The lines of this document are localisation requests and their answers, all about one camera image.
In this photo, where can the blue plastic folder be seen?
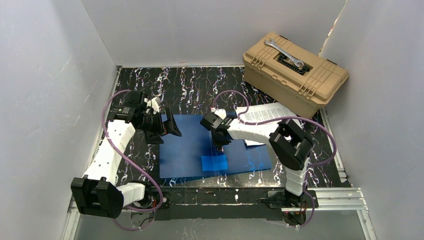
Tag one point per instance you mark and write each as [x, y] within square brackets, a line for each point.
[193, 155]

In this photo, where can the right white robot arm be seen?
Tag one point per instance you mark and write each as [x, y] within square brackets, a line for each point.
[291, 145]

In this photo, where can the aluminium frame rail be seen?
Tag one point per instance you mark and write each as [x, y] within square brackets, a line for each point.
[342, 214]

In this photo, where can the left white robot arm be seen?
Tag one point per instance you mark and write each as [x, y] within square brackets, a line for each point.
[96, 193]

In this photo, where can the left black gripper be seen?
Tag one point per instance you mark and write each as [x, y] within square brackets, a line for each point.
[162, 125]

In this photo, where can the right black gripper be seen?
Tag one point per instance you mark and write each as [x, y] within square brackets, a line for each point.
[219, 139]

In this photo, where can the white printed paper files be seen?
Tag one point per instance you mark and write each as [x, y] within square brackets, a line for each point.
[264, 112]

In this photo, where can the silver open-end wrench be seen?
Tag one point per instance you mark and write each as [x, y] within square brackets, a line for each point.
[293, 60]

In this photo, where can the tan plastic toolbox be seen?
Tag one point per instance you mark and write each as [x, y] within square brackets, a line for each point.
[305, 90]

